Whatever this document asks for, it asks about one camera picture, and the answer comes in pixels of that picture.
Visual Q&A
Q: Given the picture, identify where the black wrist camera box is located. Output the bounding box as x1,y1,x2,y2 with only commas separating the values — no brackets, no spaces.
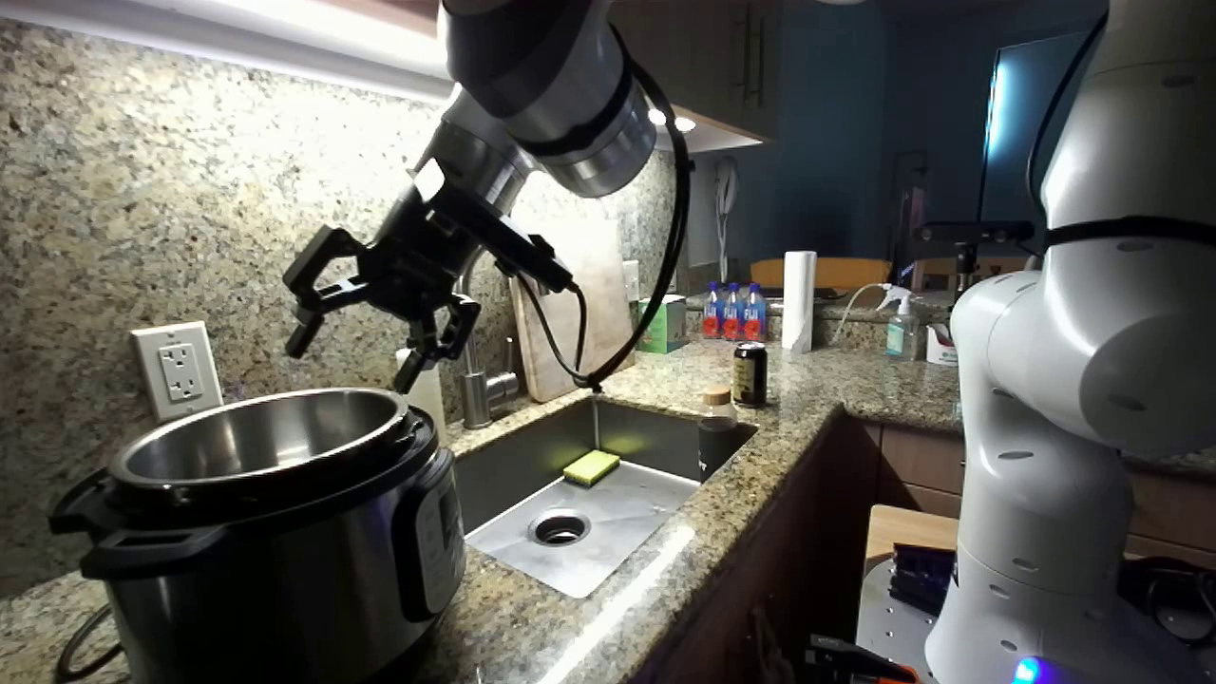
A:
469,204,577,295

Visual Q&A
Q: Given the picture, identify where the green sponge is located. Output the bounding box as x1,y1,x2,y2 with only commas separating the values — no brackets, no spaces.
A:
558,446,621,492

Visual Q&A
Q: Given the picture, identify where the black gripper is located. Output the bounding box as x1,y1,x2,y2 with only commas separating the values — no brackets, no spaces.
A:
281,188,510,396

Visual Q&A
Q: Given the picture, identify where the wooden cutting board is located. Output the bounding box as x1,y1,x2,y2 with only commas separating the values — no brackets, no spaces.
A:
504,269,594,407

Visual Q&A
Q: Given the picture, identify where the white wall outlet plate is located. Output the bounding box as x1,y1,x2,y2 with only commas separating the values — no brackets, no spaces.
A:
129,318,228,425

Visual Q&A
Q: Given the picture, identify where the black silver pressure cooker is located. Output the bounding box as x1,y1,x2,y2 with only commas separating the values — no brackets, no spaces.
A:
49,384,469,684

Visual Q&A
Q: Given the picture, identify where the black cooker power cable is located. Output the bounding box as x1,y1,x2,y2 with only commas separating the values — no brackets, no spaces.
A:
49,605,129,684

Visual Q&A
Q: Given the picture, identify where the under-cabinet light strip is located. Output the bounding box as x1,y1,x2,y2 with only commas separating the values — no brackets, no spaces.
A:
0,0,447,108

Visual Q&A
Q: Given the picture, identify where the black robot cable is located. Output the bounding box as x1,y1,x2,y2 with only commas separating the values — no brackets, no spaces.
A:
504,48,697,393

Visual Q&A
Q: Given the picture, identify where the clear spray bottle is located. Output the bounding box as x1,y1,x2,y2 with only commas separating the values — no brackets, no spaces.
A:
882,280,927,366

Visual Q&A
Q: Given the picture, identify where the glass bottle with cork lid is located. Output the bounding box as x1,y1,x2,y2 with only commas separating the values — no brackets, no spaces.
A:
696,384,744,482

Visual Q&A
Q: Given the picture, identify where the white paper towel roll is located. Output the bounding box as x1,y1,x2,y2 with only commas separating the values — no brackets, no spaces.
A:
779,249,820,359

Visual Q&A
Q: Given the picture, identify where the dark upper kitchen cabinet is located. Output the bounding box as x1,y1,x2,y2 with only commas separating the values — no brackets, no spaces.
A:
602,0,784,145

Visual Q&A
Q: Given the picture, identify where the stainless steel sink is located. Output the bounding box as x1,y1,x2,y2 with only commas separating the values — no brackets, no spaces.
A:
453,393,761,605

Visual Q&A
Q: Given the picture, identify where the green box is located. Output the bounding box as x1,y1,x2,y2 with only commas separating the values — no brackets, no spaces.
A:
638,295,687,359

